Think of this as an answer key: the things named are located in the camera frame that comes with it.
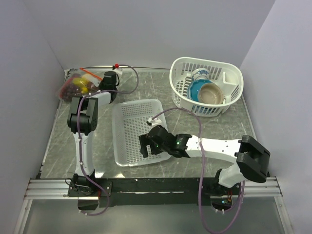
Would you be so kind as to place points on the teal bowl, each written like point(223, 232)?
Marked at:
point(194, 87)

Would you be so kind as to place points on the white oval dish rack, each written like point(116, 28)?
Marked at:
point(226, 76)

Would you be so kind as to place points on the clear zip top bag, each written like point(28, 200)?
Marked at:
point(94, 80)

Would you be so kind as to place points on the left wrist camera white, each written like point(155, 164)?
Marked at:
point(117, 69)

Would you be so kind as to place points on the aluminium frame rail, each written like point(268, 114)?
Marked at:
point(55, 189)

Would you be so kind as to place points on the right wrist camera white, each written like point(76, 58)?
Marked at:
point(153, 122)

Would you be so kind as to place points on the yellow fake banana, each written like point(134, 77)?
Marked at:
point(83, 90)

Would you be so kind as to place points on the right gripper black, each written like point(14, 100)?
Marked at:
point(145, 141)

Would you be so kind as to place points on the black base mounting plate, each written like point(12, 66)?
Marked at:
point(110, 192)

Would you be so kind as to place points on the purple fake grapes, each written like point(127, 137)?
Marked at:
point(69, 91)

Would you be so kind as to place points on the white perforated rectangular basket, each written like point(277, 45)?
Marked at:
point(129, 121)

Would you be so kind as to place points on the beige bowl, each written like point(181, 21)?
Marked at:
point(210, 93)

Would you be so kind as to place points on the blue white porcelain cup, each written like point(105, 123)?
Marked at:
point(200, 73)

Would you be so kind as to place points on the yellow fake lemon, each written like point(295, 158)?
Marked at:
point(80, 82)

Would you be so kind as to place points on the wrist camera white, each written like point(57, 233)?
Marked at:
point(153, 122)
point(117, 69)

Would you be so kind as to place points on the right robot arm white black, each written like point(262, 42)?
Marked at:
point(249, 159)

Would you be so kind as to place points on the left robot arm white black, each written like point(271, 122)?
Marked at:
point(83, 120)

